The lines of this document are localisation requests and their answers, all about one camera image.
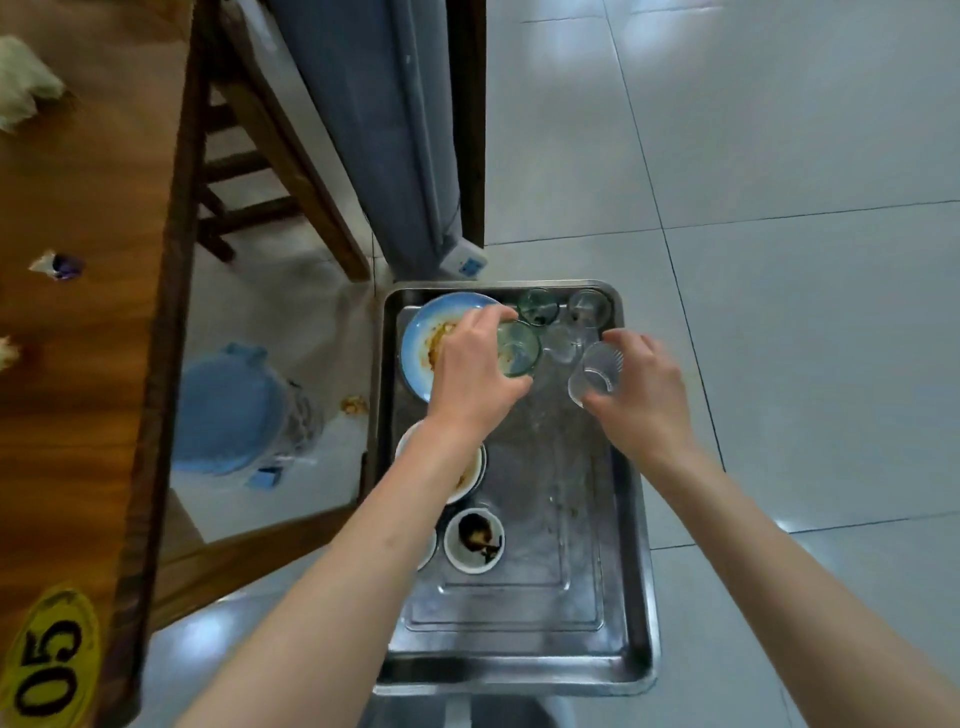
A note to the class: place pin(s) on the white bowl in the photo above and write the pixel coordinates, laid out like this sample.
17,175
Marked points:
469,480

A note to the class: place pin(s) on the yellow oval number sticker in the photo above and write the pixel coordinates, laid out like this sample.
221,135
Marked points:
49,667

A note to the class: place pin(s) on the person's right forearm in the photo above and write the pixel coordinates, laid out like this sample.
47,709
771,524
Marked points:
787,585

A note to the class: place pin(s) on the person's left hand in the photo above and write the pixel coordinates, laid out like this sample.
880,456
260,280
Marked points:
469,382

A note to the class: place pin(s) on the person's left forearm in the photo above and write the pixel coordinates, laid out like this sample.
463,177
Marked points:
337,600

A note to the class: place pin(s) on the blue rimmed plate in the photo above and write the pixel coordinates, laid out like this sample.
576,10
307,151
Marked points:
424,337

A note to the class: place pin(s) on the dark wooden table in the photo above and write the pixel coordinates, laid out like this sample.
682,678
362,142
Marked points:
75,187

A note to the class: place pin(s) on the white power strip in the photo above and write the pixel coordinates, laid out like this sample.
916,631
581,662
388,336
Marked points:
463,259

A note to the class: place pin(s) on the metal tray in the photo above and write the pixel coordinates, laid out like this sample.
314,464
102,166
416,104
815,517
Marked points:
555,525

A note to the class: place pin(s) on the grey blue pillar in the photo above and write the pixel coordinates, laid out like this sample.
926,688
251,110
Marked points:
375,112

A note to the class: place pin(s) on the person's right hand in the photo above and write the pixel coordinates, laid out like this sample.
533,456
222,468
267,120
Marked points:
652,412

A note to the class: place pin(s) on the used napkins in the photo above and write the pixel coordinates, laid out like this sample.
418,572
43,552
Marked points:
26,75

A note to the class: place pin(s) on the brown wooden post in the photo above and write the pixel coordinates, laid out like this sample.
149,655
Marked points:
469,112

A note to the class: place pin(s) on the blue plastic trash bin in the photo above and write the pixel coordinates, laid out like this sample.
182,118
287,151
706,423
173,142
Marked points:
232,420

